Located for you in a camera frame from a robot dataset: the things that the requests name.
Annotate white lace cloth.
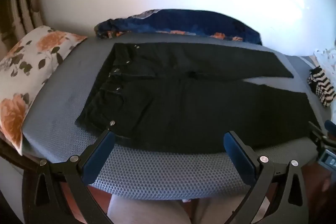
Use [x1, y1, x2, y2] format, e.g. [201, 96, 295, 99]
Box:
[314, 47, 336, 72]

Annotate person's left leg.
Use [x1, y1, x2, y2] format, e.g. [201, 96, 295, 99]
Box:
[107, 194, 193, 224]

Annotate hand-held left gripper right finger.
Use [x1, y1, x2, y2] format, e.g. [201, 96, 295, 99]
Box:
[223, 131, 309, 224]

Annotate person's leg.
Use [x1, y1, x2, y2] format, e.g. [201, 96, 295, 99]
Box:
[107, 194, 193, 224]
[194, 191, 271, 224]

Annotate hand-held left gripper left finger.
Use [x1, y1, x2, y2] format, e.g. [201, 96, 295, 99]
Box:
[22, 120, 116, 224]

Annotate person's right leg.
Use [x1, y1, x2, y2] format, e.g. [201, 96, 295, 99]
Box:
[194, 191, 271, 224]

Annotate ribbed radiator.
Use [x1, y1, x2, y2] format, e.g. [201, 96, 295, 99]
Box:
[0, 0, 45, 42]

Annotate black pants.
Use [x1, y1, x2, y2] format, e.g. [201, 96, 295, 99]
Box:
[75, 43, 322, 155]

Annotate grey mesh mattress cover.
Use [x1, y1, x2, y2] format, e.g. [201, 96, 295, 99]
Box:
[21, 32, 332, 200]

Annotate black white striped cloth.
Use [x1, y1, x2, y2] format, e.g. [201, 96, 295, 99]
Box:
[308, 65, 336, 108]

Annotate floral white pillow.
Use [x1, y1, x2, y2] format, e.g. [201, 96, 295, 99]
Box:
[0, 25, 88, 156]

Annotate blue floral blanket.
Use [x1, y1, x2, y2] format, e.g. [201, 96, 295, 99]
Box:
[94, 9, 263, 46]

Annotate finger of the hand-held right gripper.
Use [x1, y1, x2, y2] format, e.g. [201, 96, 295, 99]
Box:
[308, 120, 336, 147]

